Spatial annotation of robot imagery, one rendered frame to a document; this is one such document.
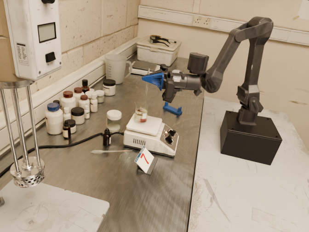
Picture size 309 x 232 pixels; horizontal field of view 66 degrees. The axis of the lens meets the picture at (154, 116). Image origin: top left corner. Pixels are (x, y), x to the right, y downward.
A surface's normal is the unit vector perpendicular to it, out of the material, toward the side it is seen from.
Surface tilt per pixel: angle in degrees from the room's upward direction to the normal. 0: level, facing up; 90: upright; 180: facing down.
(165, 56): 93
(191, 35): 90
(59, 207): 0
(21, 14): 90
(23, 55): 90
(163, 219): 0
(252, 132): 4
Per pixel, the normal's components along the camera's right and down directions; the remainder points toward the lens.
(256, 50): 0.15, 0.44
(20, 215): 0.12, -0.86
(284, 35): -0.23, 0.45
